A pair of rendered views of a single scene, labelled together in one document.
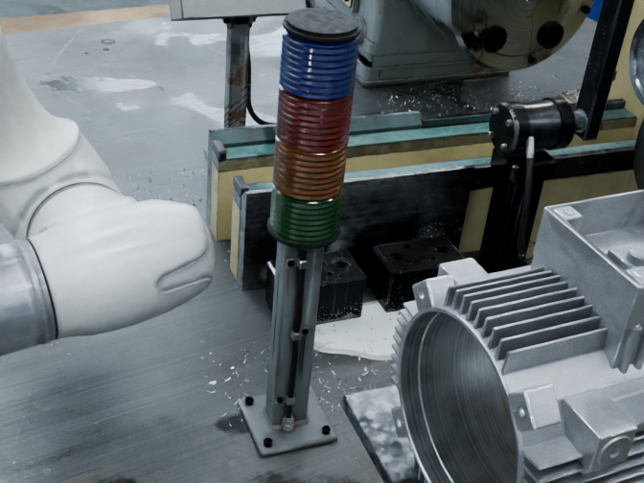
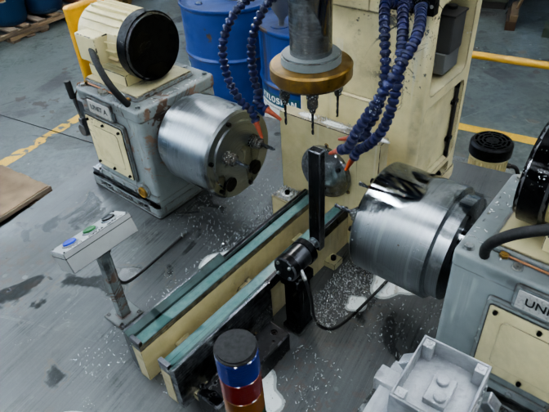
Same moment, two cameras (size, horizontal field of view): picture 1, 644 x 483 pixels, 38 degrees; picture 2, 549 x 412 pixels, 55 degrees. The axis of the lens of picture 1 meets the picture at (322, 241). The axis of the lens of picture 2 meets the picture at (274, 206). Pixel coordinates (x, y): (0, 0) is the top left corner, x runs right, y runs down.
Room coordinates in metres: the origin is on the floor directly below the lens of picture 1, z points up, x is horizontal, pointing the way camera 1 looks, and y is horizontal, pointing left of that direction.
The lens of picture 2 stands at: (0.27, 0.13, 1.80)
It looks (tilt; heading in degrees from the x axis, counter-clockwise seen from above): 39 degrees down; 336
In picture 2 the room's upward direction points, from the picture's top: 4 degrees counter-clockwise
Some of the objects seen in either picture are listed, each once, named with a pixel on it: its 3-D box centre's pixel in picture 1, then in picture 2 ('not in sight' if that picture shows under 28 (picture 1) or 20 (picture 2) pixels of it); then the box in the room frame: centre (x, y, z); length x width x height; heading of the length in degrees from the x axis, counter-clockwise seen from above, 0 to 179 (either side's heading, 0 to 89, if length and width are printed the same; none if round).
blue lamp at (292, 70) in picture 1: (319, 57); (237, 359); (0.69, 0.02, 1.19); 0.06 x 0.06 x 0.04
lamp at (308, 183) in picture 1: (310, 159); (243, 395); (0.69, 0.02, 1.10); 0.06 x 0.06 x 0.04
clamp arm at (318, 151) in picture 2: (609, 31); (316, 202); (1.01, -0.29, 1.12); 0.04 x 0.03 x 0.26; 114
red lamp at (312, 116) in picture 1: (314, 110); (240, 378); (0.69, 0.02, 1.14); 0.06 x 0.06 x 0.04
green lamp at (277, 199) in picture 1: (306, 206); not in sight; (0.69, 0.02, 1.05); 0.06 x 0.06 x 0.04
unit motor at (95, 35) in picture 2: not in sight; (121, 80); (1.76, -0.06, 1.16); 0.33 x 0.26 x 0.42; 24
